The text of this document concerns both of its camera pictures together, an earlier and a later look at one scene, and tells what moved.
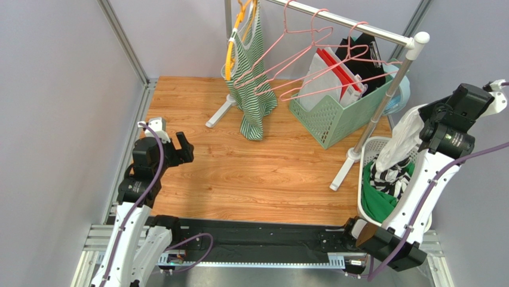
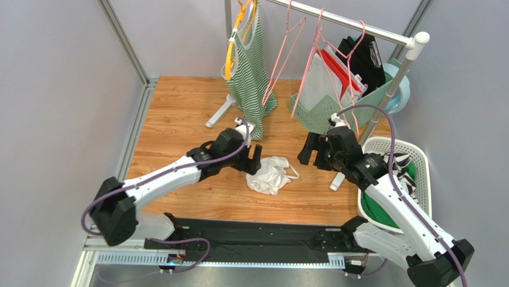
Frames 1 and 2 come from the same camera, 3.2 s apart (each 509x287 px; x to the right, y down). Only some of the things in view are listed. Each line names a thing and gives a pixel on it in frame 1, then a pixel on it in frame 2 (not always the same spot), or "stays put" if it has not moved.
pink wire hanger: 355,51 to 337,48
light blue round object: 401,95 stays put
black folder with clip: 361,53 stays put
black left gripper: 181,155 to 251,165
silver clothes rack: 413,43 stays put
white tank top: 402,139 to 274,173
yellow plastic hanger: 231,42 stays put
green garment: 377,205 stays put
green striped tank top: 250,76 stays put
